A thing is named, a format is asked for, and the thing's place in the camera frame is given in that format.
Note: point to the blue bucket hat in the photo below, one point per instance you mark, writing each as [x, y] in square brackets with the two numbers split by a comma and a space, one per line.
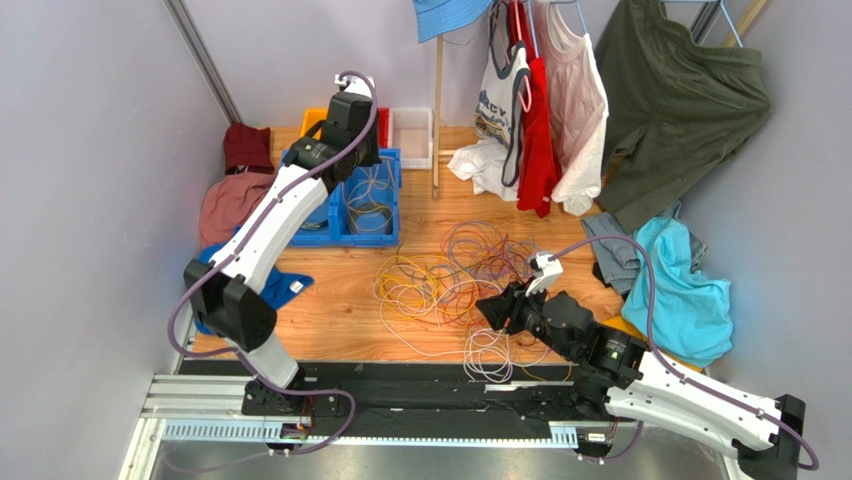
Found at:
[437, 17]

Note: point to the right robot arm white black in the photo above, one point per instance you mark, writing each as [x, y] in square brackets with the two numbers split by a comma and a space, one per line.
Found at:
[618, 376]

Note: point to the grey cloth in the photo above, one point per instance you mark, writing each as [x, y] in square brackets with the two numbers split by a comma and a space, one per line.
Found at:
[617, 264]

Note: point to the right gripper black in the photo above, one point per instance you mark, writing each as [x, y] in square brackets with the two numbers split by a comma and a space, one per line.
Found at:
[517, 312]

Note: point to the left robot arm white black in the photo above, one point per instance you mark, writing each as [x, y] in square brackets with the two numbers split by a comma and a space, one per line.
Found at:
[225, 292]

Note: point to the white printed shirt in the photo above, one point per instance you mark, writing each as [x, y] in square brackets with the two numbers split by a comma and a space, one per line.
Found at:
[493, 163]

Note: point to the wooden rack pole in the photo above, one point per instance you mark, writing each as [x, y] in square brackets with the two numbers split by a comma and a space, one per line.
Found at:
[437, 117]

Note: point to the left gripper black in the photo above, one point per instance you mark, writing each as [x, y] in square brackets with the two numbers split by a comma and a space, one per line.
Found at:
[372, 156]

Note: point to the yellow small bin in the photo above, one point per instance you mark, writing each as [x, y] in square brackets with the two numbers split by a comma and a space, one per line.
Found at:
[312, 121]

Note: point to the blue double bin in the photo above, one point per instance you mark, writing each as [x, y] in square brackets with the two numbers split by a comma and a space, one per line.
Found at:
[363, 212]

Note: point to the metal corner post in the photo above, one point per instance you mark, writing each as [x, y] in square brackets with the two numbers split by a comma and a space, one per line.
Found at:
[193, 38]

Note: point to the pink tank top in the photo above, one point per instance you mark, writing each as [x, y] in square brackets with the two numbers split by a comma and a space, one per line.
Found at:
[578, 108]

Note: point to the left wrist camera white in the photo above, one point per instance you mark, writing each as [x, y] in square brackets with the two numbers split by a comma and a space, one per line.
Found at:
[355, 84]

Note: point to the red small bin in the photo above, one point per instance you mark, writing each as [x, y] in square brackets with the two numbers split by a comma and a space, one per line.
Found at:
[382, 128]

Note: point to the blue cloth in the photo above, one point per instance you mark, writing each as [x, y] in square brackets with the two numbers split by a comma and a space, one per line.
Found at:
[280, 287]

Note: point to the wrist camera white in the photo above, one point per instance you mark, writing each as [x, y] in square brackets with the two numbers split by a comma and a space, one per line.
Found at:
[355, 84]
[546, 269]

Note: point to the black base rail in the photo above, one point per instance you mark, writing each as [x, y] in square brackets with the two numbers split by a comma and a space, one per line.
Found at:
[408, 401]

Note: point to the olive green shirt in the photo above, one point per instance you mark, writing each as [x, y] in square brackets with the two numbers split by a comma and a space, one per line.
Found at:
[677, 109]

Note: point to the red garment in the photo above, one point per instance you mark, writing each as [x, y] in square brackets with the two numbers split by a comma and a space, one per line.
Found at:
[538, 169]

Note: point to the pink cloth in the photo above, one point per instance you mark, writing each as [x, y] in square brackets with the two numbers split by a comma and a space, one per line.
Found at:
[229, 203]

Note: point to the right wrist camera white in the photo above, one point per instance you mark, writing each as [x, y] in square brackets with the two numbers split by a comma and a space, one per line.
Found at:
[546, 269]

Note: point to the cyan cloth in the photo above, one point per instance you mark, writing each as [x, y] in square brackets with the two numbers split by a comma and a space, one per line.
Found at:
[691, 319]

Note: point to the dark red cloth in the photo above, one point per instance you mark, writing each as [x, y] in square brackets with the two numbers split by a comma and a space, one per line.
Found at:
[247, 149]

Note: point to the white small bin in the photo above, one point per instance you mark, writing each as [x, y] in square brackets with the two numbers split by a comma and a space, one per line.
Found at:
[411, 133]

